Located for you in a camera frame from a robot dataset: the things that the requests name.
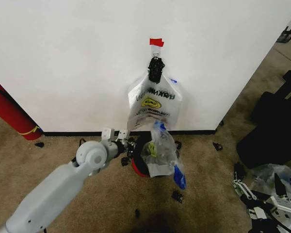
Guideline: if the white printed garbage bag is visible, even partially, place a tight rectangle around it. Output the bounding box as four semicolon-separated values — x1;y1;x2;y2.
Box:
127;72;184;133

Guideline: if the red tape strip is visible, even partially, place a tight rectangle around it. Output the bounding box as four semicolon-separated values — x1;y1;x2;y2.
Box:
149;38;166;48

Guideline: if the black bag clip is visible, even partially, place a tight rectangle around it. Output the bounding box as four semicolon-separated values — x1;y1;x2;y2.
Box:
147;56;166;83

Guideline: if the black equipment case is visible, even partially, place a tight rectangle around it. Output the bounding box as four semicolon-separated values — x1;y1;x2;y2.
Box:
236;69;291;169

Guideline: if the clear bag with blue handles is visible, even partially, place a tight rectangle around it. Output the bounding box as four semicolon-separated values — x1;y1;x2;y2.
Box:
140;119;188;190

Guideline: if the clear plastic bag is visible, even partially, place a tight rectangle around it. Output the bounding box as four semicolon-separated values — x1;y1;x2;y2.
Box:
246;163;291;219

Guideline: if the red black trash bin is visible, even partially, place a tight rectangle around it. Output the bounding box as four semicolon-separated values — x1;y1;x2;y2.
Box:
131;135;183;180

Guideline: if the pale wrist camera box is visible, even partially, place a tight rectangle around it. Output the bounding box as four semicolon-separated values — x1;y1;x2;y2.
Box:
253;207;268;220

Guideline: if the black stand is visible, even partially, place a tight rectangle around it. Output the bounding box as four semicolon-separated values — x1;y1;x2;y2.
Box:
277;25;291;45

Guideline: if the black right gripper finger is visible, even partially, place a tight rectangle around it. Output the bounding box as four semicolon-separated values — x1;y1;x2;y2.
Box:
269;172;291;207
231;179;266;207

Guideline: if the red fire extinguisher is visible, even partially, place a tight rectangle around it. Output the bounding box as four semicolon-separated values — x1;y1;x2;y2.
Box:
0;82;42;141

